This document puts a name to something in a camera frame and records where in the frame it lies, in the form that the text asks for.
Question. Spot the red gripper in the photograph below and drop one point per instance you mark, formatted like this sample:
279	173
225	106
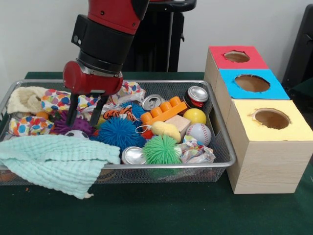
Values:
97	84

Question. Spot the mint green cloth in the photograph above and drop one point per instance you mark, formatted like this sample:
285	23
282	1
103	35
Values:
56	156

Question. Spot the silver can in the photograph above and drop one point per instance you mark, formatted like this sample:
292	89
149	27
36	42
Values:
151	101

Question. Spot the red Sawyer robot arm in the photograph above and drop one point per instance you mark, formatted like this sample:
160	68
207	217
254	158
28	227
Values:
107	36

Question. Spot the shallow clear mesh bin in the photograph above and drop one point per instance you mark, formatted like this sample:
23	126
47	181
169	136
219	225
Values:
146	175

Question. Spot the wooden box with three holes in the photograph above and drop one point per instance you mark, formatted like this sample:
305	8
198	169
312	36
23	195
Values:
269	161

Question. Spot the purple spiky ball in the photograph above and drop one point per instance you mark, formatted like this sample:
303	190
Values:
80	124

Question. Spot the black and white soccer ball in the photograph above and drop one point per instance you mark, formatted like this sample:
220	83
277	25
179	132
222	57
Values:
77	134

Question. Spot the polka dot cloth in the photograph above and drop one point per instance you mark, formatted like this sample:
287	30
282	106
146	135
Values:
56	99

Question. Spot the blue spiky ball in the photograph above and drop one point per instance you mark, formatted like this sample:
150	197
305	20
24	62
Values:
117	132

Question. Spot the cream knitted cloth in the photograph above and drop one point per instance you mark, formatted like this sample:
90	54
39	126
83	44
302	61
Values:
22	98

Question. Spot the orange toy brick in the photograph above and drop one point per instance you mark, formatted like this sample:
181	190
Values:
166	111

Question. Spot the green spiky ball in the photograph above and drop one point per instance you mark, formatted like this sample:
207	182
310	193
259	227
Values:
162	150

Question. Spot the yellow ball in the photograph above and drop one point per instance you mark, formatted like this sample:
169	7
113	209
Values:
195	116

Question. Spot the white baseball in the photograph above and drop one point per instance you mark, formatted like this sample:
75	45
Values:
198	134

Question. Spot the dark green side tablecloth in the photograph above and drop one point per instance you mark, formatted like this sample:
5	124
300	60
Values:
305	90

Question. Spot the black chair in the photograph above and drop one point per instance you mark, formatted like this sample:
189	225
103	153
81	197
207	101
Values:
300	44

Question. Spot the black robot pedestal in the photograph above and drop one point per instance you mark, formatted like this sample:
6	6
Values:
156	36

